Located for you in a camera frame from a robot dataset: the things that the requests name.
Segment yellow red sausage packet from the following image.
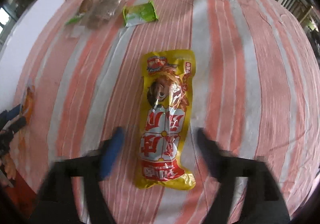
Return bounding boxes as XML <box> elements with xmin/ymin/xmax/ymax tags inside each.
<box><xmin>135</xmin><ymin>50</ymin><xmax>196</xmax><ymax>190</ymax></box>

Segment white cardboard box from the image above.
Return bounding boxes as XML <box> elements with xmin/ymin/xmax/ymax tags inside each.
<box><xmin>0</xmin><ymin>0</ymin><xmax>65</xmax><ymax>111</ymax></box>

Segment striped pink tablecloth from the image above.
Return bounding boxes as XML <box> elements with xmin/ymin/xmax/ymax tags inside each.
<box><xmin>12</xmin><ymin>0</ymin><xmax>319</xmax><ymax>223</ymax></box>

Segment clear bag brown cakes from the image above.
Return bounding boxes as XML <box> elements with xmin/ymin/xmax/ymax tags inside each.
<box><xmin>65</xmin><ymin>0</ymin><xmax>128</xmax><ymax>38</ymax></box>

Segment green snack packet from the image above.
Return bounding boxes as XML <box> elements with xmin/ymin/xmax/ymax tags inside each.
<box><xmin>123</xmin><ymin>0</ymin><xmax>158</xmax><ymax>28</ymax></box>

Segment wooden side shelf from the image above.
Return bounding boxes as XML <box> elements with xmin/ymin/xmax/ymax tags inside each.
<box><xmin>276</xmin><ymin>0</ymin><xmax>319</xmax><ymax>33</ymax></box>

